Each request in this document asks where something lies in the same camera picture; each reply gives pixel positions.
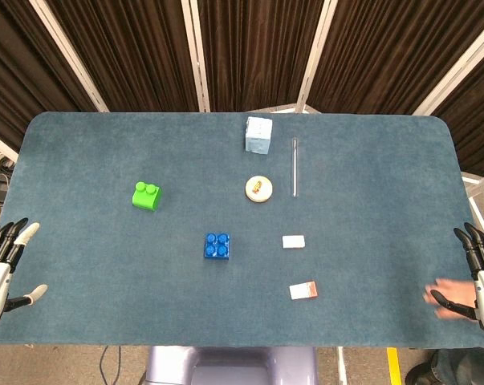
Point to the brown curtain panel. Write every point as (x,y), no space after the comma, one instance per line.
(478,132)
(133,52)
(386,52)
(13,72)
(257,52)

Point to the person's bare hand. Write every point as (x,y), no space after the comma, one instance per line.
(452,288)

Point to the person's leg in jeans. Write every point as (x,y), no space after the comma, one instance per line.
(454,367)

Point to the purple robot base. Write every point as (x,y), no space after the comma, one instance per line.
(233,367)

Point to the white partition frame post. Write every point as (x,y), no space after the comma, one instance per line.
(197,56)
(454,72)
(71,56)
(314,60)

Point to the white and red box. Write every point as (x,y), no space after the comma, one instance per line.
(302,291)

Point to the clear glass tube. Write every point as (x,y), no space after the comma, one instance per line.
(294,168)

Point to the light blue cardboard box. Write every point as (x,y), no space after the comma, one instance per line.
(259,134)

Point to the blue felt table mat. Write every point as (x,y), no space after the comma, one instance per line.
(145,288)

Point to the yellow floor tape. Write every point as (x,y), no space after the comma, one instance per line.
(393,367)

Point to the small white box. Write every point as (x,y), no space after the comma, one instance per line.
(293,241)

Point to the round yellow tin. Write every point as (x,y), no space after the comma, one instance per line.
(259,188)

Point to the green toy building block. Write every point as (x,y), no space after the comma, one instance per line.
(145,198)

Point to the blue toy building block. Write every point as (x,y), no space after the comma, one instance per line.
(217,245)

